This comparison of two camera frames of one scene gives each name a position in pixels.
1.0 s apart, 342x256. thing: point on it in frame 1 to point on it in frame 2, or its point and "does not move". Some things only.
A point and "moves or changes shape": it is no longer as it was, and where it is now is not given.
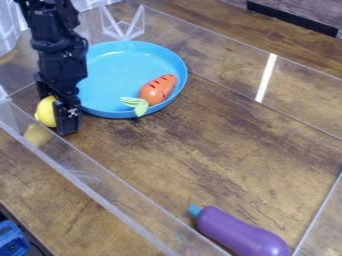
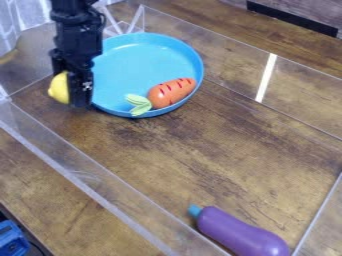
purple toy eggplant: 234,238 does not move
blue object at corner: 14,242 does not move
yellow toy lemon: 44,112 moves or changes shape
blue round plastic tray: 121,66 moves or changes shape
